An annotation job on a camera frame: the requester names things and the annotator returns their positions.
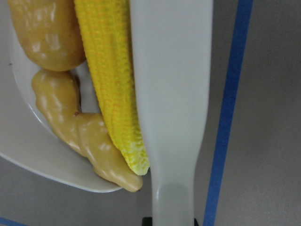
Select beige brush black bristles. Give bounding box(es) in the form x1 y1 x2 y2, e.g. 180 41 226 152
130 0 214 226

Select tan toy ginger root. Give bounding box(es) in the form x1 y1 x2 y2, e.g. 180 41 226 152
32 69 143 192

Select yellow toy corn cob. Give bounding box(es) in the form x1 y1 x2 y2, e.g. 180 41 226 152
74 0 150 176

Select beige plastic dustpan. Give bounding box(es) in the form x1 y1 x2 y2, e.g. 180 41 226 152
0 0 119 193

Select brown toy potato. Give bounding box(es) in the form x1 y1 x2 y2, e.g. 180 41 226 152
8 0 86 72

